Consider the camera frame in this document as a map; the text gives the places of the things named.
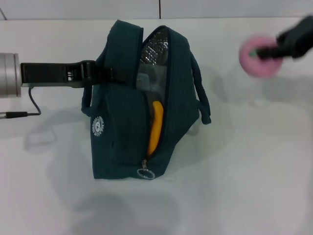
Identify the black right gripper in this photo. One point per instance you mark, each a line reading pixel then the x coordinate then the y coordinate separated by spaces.
pixel 298 39

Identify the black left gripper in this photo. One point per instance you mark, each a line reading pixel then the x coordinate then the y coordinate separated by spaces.
pixel 49 74

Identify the pink egg-shaped toy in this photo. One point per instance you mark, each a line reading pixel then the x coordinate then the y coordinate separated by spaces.
pixel 259 67

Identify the dark teal insulated lunch bag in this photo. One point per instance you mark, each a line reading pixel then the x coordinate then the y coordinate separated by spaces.
pixel 124 122

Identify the yellow banana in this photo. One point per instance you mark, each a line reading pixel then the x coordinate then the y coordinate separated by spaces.
pixel 156 127

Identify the white partition board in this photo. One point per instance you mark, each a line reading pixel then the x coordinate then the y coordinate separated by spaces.
pixel 220 7

